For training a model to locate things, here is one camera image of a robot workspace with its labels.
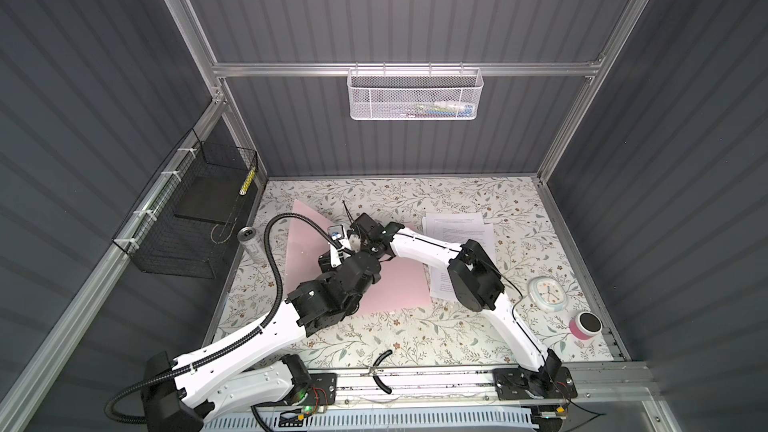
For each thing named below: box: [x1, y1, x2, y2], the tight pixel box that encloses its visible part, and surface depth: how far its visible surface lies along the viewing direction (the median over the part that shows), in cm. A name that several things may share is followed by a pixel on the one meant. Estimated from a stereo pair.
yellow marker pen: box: [239, 167, 257, 196], surface depth 83 cm
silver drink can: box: [237, 226, 265, 262], surface depth 89 cm
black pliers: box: [368, 349, 393, 394], surface depth 78 cm
